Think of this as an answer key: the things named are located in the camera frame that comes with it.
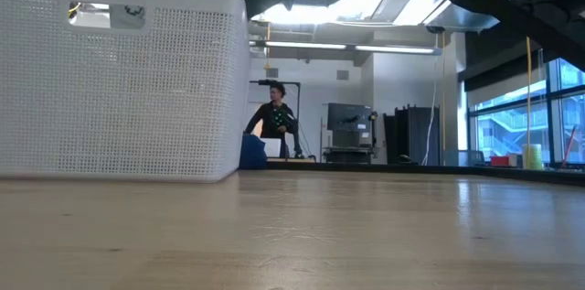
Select white perforated plastic basket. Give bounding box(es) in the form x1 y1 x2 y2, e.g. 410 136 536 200
0 0 251 184

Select long tube light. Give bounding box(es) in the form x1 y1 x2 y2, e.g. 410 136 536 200
249 38 443 57

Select person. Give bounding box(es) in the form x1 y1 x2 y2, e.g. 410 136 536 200
243 81 299 159

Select blue cloth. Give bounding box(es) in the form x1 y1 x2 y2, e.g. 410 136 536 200
238 133 269 171

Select black cabinet machine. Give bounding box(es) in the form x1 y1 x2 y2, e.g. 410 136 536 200
321 102 379 165

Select black folded panels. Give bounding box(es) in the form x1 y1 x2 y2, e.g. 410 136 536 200
382 104 441 166

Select yellow-green roll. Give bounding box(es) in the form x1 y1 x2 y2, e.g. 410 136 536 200
522 143 544 171

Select red stick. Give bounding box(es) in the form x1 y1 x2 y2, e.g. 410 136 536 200
560 124 579 167

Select white hanging cable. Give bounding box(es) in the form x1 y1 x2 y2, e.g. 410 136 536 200
420 33 441 166

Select black aluminium table frame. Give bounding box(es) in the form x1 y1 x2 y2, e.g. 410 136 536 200
264 155 585 187

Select window with black frame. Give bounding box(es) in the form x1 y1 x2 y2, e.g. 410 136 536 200
466 47 585 166

